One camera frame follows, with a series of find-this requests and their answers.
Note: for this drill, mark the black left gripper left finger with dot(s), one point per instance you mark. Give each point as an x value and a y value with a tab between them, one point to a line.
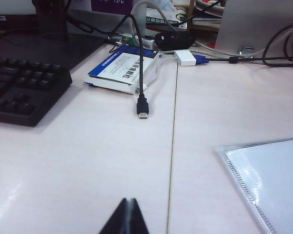
119	219

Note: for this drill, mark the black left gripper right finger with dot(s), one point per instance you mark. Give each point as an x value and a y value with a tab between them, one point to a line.
135	219

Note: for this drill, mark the transparent plastic file bag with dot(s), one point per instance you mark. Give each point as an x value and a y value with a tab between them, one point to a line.
271	182

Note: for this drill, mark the blue and white medicine box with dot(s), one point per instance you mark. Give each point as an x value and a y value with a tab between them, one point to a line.
112	70

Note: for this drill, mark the black computer keyboard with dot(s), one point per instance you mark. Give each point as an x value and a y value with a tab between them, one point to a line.
19	83

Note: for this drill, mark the small white box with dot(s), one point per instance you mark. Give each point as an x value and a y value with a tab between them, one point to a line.
146	44

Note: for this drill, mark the small green circuit board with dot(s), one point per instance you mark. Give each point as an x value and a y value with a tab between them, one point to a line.
127	37

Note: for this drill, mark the black computer mouse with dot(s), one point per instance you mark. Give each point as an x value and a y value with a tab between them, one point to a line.
173	40

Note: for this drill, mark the black monitor stand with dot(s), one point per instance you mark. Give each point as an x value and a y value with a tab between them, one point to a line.
51	48

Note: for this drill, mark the book with green print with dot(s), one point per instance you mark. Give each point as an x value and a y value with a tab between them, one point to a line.
161	21

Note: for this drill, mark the stack of papers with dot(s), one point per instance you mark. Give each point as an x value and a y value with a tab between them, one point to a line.
207	22

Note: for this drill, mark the purple name sign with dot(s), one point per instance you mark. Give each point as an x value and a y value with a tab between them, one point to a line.
112	5

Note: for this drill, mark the white and blue tube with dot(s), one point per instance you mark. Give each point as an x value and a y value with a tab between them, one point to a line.
166	5

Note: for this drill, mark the black computer monitor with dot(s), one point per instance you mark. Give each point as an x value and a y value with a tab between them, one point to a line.
14	23

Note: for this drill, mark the silver monitor stand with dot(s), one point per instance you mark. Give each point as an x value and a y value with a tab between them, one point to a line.
246	24

